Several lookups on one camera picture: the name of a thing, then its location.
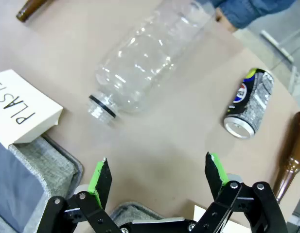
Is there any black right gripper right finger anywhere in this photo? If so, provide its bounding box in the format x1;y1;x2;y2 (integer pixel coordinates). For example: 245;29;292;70
188;151;289;233

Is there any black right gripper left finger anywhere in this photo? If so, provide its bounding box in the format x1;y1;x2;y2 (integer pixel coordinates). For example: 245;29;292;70
39;157;121;233

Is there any brown glass bottle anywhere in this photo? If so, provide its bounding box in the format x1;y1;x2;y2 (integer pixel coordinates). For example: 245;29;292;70
15;0;47;23
272;111;300;204

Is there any black crushed soda can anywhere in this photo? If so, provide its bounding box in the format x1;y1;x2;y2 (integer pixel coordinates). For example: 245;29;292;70
222;67;275;139

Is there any large clear plastic bottle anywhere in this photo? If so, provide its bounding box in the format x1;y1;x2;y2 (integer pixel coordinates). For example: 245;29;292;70
86;0;216;126

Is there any grey felt basket for cans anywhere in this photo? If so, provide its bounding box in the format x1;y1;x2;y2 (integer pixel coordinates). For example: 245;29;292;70
108;200;170;223

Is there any grey felt basket for plastic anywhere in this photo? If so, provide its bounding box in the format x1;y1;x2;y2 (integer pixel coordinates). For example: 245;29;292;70
0;134;84;233

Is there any white tent card for cans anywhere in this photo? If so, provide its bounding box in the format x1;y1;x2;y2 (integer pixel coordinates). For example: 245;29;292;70
193;205;213;222

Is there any white tent card marked plastic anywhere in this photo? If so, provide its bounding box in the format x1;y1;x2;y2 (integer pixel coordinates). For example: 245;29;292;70
0;69;64;149

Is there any person torso blue denim jacket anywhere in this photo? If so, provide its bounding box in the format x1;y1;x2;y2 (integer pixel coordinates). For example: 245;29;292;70
210;0;296;30

